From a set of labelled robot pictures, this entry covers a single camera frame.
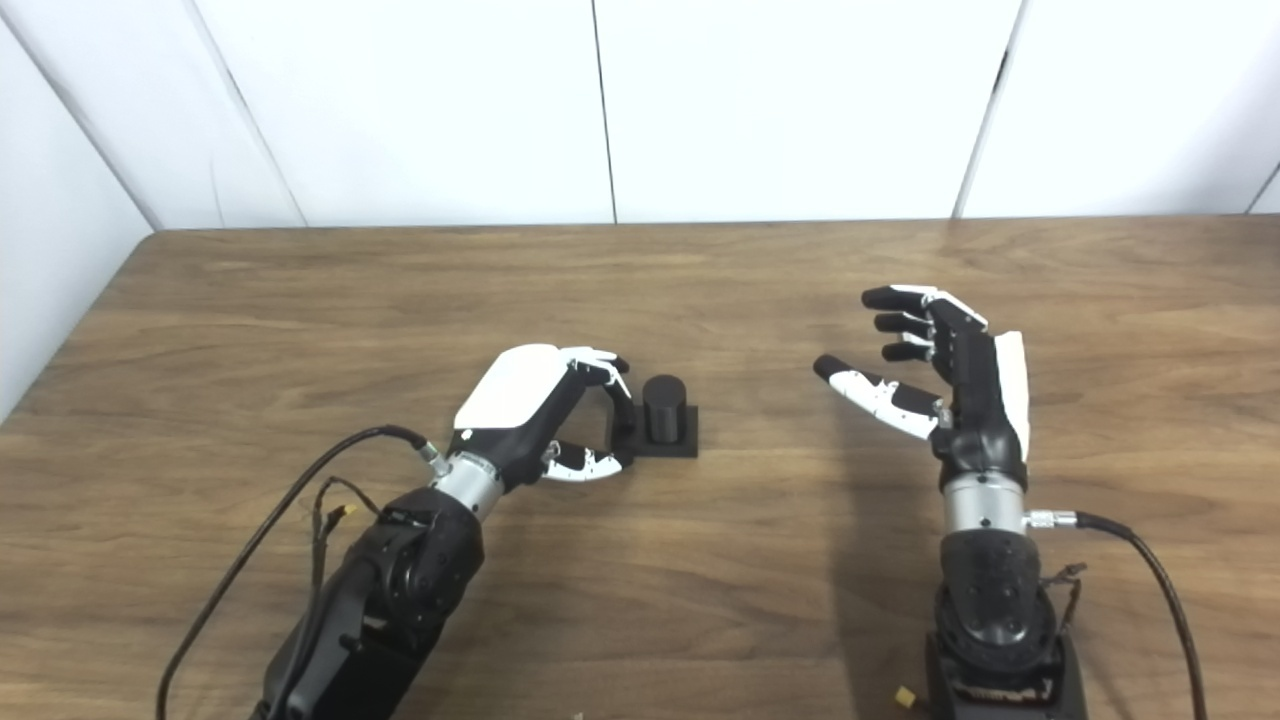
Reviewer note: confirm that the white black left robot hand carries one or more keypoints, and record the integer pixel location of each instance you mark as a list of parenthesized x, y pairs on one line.
[(520, 385)]

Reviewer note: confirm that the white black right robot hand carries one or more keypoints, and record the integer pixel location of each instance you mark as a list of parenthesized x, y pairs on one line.
[(980, 410)]

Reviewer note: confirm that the small yellow connector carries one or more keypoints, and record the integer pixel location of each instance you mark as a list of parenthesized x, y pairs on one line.
[(905, 697)]

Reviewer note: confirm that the black peg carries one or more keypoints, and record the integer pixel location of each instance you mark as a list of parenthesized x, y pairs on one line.
[(663, 410)]

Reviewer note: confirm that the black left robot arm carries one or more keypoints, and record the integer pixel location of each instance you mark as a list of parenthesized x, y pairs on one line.
[(400, 580)]

